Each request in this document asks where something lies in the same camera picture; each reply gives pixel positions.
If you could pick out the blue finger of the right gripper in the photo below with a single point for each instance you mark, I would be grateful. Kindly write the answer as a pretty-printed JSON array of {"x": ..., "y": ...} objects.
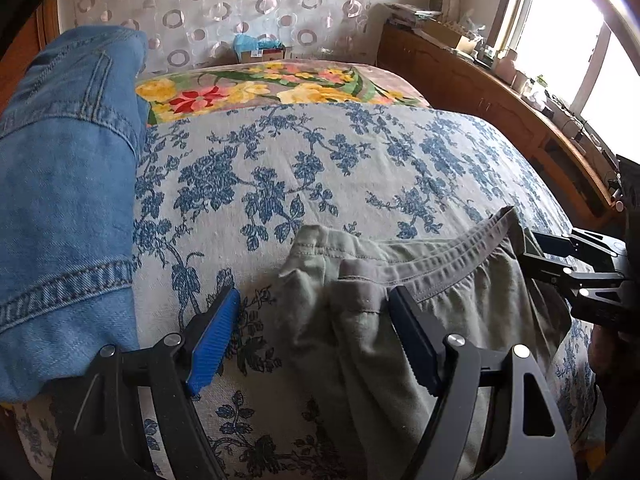
[
  {"x": 561, "y": 246},
  {"x": 559, "y": 275}
]

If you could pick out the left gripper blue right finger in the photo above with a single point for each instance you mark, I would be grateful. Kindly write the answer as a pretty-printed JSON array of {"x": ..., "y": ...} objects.
[{"x": 431, "y": 355}]

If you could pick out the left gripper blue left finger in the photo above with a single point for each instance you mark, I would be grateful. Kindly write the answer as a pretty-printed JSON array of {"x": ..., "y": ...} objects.
[{"x": 198, "y": 350}]

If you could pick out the grey-green pants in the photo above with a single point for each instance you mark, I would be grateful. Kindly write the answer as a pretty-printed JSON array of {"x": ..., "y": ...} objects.
[{"x": 335, "y": 321}]

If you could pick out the person's right hand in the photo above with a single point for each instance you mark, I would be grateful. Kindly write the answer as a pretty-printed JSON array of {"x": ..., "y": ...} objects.
[{"x": 608, "y": 347}]

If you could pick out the pink bottle on cabinet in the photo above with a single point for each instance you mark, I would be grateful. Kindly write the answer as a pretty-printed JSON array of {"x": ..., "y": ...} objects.
[{"x": 505, "y": 68}]

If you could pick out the wooden side cabinet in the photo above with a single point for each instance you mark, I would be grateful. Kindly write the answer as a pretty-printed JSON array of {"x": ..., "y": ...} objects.
[{"x": 450, "y": 83}]

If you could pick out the cardboard box on cabinet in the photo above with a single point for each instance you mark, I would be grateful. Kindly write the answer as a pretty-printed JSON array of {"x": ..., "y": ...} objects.
[{"x": 451, "y": 35}]

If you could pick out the folded blue jeans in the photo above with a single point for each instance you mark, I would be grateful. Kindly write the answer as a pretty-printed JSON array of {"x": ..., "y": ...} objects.
[{"x": 71, "y": 137}]

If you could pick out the colourful floral bed sheet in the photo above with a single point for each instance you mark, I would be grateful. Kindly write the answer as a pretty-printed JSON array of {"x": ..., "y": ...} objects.
[{"x": 232, "y": 87}]

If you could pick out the stack of papers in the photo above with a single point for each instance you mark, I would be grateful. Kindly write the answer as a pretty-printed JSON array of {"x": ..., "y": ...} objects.
[{"x": 411, "y": 15}]

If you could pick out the small box with blue items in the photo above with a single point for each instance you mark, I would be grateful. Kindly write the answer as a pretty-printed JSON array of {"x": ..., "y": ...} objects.
[{"x": 249, "y": 49}]

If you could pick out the circle patterned sheer curtain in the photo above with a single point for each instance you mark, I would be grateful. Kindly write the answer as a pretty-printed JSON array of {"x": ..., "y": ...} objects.
[{"x": 186, "y": 34}]

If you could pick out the wooden louvered wardrobe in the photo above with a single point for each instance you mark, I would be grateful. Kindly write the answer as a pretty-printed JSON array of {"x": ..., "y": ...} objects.
[{"x": 40, "y": 29}]

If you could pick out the window frame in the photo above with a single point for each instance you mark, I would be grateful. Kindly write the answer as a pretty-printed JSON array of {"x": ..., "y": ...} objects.
[{"x": 567, "y": 46}]

